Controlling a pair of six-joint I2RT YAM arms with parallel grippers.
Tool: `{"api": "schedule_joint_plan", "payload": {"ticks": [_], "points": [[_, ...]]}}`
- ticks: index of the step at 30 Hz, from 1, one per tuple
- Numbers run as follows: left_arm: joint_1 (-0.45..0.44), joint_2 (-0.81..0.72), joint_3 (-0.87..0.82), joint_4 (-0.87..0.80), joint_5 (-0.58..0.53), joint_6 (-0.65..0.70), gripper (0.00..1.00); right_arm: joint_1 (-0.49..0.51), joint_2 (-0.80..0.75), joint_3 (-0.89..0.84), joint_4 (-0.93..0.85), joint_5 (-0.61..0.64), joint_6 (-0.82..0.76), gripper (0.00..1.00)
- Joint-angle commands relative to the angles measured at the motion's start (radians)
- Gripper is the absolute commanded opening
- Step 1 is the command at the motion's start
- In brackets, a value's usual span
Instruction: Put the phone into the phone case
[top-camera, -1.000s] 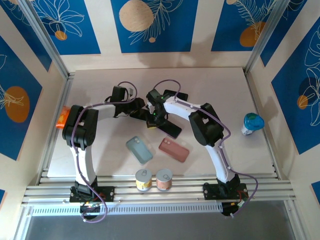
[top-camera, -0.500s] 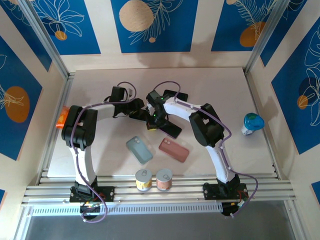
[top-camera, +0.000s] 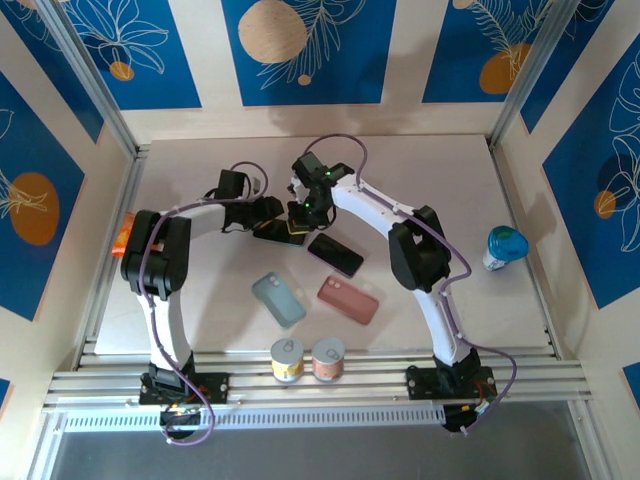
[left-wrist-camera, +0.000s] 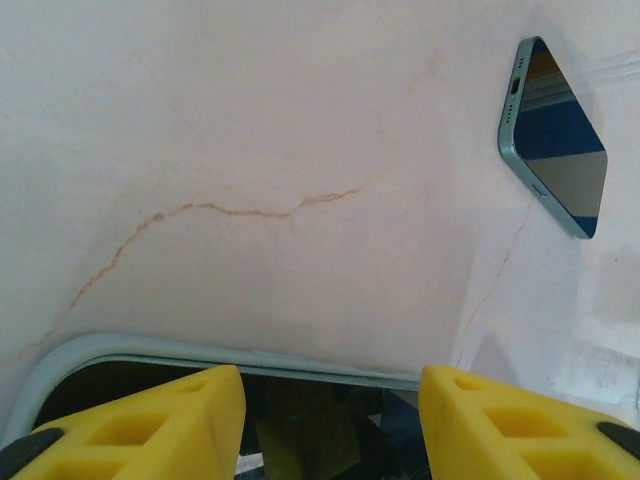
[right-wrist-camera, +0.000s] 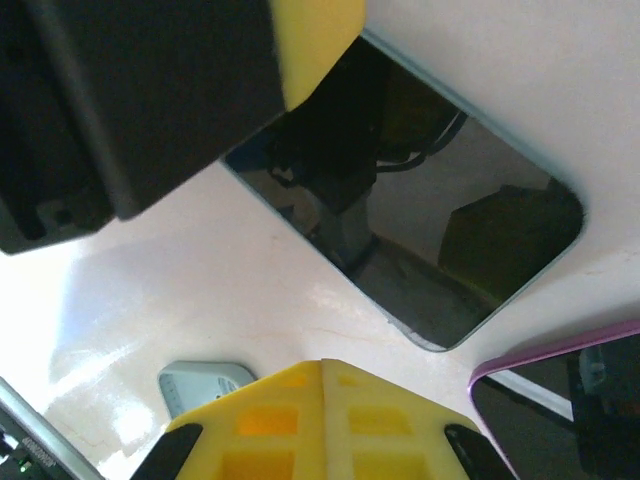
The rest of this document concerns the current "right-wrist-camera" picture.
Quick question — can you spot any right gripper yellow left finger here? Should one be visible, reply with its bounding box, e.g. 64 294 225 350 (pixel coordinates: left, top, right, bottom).
133 359 326 480

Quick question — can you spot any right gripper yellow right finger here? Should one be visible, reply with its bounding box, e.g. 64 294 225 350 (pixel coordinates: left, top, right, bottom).
322 358 519 480

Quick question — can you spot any black phone purple edge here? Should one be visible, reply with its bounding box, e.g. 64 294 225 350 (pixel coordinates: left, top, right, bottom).
468 319 640 480

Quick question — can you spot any black phone light-blue edge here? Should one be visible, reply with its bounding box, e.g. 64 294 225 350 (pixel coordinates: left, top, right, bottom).
157 359 260 432

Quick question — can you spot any black phone teal edge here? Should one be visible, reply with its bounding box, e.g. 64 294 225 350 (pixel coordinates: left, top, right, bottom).
223 27 589 354

